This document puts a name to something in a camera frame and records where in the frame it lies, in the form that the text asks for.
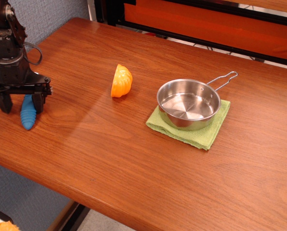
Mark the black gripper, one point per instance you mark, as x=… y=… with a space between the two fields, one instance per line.
x=16 y=77

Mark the blue handled metal spoon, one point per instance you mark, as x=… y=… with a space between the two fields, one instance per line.
x=28 y=112

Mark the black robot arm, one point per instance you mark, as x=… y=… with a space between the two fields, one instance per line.
x=12 y=34

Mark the orange plastic half fruit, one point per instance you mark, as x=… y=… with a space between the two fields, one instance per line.
x=122 y=82

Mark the orange object at floor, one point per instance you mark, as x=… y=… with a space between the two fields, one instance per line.
x=8 y=226

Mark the small steel saucepan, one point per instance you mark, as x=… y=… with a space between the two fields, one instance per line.
x=188 y=104

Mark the green folded cloth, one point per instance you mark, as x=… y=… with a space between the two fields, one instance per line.
x=201 y=139

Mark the orange panel black frame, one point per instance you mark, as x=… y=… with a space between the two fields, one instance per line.
x=238 y=26

